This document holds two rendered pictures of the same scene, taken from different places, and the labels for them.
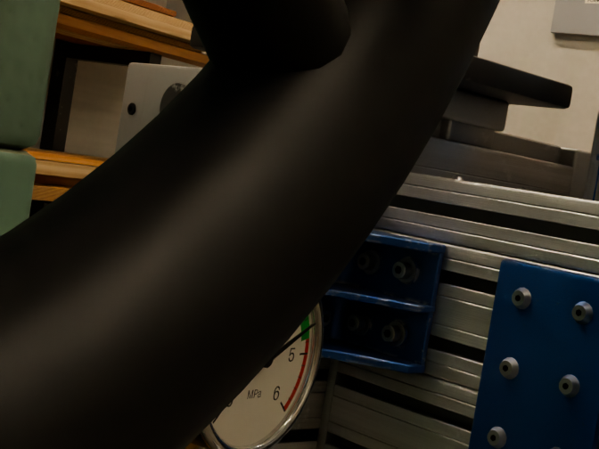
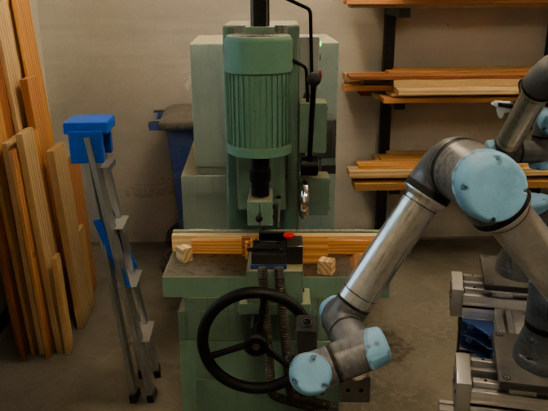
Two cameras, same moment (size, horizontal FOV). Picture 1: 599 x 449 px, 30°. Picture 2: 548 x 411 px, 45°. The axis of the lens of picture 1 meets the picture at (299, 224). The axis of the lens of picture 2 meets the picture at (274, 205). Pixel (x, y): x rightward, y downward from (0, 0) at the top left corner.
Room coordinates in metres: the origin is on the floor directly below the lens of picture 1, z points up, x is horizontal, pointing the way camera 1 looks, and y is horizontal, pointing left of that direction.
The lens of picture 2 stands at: (-0.67, -1.16, 1.63)
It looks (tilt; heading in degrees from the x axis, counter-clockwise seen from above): 19 degrees down; 57
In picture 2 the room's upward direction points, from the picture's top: straight up
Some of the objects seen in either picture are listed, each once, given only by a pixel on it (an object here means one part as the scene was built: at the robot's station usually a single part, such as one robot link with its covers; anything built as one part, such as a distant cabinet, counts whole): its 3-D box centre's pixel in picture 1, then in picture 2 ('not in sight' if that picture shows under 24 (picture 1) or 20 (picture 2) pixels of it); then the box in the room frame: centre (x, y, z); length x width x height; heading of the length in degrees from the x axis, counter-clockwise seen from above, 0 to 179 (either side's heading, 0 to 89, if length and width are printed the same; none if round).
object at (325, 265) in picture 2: not in sight; (326, 266); (0.32, 0.13, 0.92); 0.04 x 0.03 x 0.04; 124
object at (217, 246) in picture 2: not in sight; (301, 246); (0.34, 0.28, 0.92); 0.62 x 0.02 x 0.04; 146
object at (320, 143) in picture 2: not in sight; (312, 125); (0.49, 0.43, 1.23); 0.09 x 0.08 x 0.15; 56
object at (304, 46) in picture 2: not in sight; (308, 62); (0.54, 0.53, 1.40); 0.10 x 0.06 x 0.16; 56
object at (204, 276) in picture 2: not in sight; (276, 278); (0.22, 0.23, 0.87); 0.61 x 0.30 x 0.06; 146
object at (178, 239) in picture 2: not in sight; (276, 241); (0.29, 0.33, 0.93); 0.60 x 0.02 x 0.05; 146
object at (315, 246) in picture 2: not in sight; (289, 249); (0.27, 0.24, 0.94); 0.21 x 0.01 x 0.08; 146
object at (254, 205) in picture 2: not in sight; (261, 208); (0.26, 0.35, 1.03); 0.14 x 0.07 x 0.09; 56
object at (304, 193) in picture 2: not in sight; (303, 198); (0.42, 0.38, 1.02); 0.12 x 0.03 x 0.12; 56
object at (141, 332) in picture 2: not in sight; (117, 262); (0.12, 1.23, 0.58); 0.27 x 0.25 x 1.16; 150
